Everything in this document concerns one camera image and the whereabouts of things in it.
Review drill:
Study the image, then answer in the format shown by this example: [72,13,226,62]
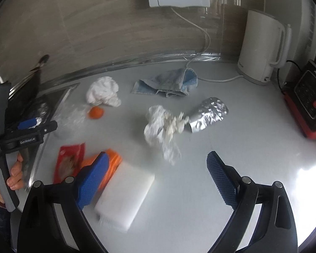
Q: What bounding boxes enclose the white snack packet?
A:
[94,161,155,233]

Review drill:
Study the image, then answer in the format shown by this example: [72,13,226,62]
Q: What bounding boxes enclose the black gas stove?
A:
[8,83,81,187]

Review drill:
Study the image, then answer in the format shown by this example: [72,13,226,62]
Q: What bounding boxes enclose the white electric kettle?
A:
[236,9,291,86]

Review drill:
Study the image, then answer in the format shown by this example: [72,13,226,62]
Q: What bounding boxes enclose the blue dish cloth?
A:
[130,68,199,98]

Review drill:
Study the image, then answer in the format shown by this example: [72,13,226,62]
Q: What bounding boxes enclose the person's left hand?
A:
[0,154,25,203]

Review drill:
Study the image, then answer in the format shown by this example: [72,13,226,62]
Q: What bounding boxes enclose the crumpled white paper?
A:
[143,105,190,166]

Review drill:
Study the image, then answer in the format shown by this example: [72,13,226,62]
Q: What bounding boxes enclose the crumpled aluminium foil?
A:
[186,97,229,133]

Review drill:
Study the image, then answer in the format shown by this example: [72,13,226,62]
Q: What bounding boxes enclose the clear plastic wrap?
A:
[53,103,88,137]

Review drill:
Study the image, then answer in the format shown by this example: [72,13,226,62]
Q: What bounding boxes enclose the white power cable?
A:
[171,5,245,83]

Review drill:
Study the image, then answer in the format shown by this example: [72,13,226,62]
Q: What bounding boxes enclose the black pan with lid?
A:
[9,54,50,103]

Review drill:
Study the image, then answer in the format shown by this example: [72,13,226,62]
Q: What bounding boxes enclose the black and red appliance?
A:
[283,59,316,140]

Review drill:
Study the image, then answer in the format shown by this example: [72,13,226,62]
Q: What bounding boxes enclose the orange packet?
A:
[80,149,123,190]

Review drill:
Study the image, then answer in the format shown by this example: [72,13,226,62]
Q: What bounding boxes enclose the black power cable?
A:
[276,60,306,95]

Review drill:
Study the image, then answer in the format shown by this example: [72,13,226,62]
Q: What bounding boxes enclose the small orange tangerine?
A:
[88,106,105,120]

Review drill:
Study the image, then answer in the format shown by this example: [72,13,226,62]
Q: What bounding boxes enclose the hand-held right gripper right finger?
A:
[207,151,298,253]

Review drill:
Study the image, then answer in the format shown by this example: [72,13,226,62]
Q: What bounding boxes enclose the white crumpled tissue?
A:
[86,76,122,108]

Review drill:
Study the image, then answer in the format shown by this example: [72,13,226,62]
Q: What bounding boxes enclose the foil burner liner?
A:
[29,101,52,123]

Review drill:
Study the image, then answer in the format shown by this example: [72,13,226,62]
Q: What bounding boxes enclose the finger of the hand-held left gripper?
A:
[14,120,58,137]
[18,118,43,130]

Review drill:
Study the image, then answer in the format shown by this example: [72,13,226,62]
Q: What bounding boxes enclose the clear plastic wall sheet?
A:
[39,0,223,87]

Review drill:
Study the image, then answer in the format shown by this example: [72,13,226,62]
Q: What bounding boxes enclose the red snack packet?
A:
[53,143,86,184]

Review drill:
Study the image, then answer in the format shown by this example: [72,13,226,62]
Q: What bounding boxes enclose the white ribbed panel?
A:
[297,0,316,66]

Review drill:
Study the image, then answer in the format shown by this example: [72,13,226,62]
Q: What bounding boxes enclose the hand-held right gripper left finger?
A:
[17,151,110,253]

